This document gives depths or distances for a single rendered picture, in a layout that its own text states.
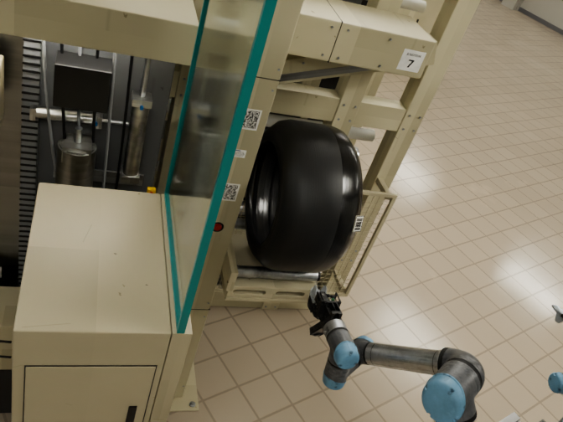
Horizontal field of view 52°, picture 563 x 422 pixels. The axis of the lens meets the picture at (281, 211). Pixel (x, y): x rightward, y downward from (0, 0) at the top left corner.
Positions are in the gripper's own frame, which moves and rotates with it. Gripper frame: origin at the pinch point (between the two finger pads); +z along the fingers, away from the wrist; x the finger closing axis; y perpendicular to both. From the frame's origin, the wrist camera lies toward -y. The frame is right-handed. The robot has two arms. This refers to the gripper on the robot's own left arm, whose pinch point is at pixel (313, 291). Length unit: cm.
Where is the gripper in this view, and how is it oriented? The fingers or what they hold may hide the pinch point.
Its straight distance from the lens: 207.2
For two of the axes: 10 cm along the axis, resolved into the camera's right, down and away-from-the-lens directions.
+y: 2.4, -8.4, -4.8
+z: -2.4, -5.3, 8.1
